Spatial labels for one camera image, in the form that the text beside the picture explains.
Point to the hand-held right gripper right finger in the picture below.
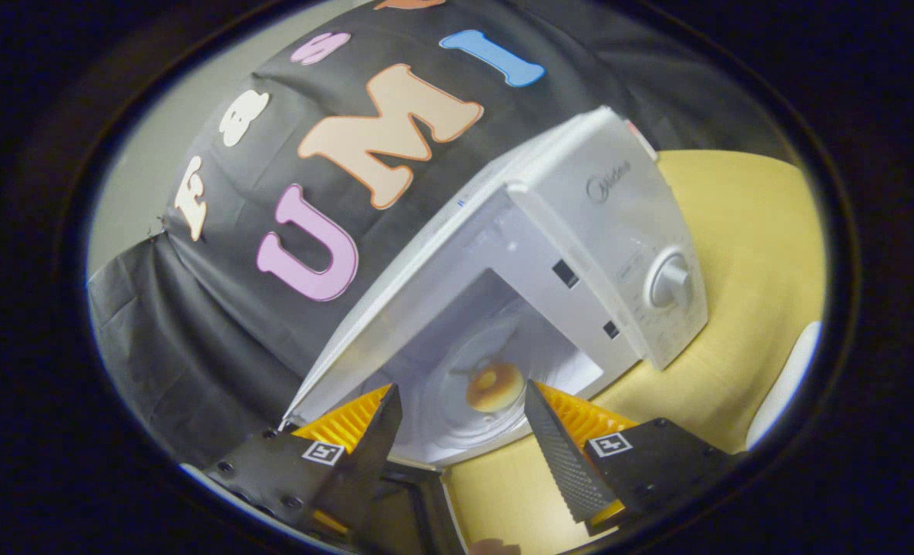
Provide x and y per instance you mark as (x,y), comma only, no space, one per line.
(561,462)

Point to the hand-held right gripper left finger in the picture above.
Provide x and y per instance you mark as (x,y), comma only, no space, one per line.
(372,462)

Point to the white microwave oven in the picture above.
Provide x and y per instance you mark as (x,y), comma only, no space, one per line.
(580,216)

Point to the glass microwave turntable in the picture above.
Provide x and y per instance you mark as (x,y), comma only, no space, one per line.
(445,408)

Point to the white square plate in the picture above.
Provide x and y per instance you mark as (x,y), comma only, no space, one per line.
(784,385)

